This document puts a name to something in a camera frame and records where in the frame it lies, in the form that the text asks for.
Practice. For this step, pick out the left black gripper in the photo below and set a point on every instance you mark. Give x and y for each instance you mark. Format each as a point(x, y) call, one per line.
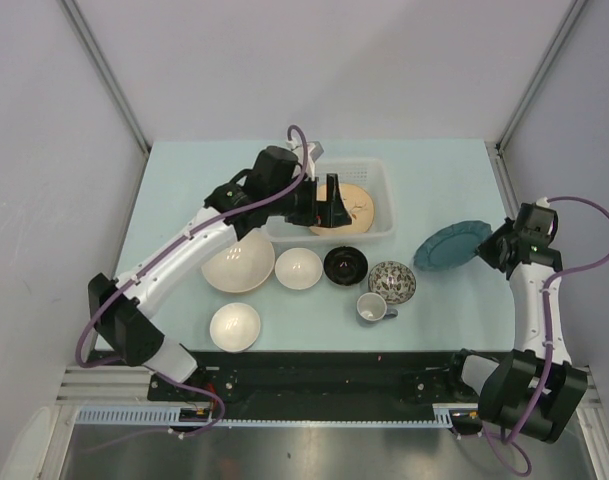
point(332, 211)

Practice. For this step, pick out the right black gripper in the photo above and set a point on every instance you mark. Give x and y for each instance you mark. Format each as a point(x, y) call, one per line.
point(486, 248)

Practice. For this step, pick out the teal glass plate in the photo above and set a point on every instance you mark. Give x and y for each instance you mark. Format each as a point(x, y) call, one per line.
point(452, 246)

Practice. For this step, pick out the large cream bowl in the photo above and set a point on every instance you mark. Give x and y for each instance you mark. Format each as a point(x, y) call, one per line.
point(242, 267)

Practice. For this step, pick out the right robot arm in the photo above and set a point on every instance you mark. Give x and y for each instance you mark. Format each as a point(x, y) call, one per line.
point(534, 389)

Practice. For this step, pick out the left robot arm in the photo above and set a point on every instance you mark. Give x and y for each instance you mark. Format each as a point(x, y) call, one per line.
point(281, 183)

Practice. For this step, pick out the white plastic bin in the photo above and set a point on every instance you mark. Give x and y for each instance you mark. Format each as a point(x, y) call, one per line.
point(368, 173)

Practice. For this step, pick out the tan bird plate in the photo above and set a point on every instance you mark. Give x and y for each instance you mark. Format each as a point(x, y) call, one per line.
point(360, 206)

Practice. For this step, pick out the black glossy bowl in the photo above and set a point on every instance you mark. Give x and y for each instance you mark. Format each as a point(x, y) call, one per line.
point(345, 266)

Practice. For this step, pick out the medium white bowl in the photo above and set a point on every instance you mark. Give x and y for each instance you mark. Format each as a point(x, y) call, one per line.
point(298, 269)

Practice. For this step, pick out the floral patterned bowl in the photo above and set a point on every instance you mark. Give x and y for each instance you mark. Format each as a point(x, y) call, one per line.
point(392, 280)

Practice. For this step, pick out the grey white mug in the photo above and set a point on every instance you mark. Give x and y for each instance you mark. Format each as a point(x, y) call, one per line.
point(372, 308)

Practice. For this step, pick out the small white bowl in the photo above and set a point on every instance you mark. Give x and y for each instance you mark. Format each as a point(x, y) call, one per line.
point(235, 327)

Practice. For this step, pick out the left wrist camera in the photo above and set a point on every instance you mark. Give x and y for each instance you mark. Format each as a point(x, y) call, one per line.
point(306, 156)

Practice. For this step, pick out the white cable duct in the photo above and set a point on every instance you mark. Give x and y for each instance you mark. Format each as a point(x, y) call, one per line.
point(440, 416)

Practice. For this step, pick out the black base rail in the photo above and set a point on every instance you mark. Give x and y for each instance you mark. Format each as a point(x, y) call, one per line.
point(310, 381)

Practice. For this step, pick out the right aluminium frame post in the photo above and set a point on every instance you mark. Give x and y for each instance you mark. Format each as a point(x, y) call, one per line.
point(552, 52)

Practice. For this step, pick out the aluminium frame post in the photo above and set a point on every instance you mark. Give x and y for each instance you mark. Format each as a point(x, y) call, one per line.
point(552, 52)
point(99, 62)

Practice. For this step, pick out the left aluminium frame post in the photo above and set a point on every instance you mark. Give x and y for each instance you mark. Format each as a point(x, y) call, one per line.
point(99, 62)

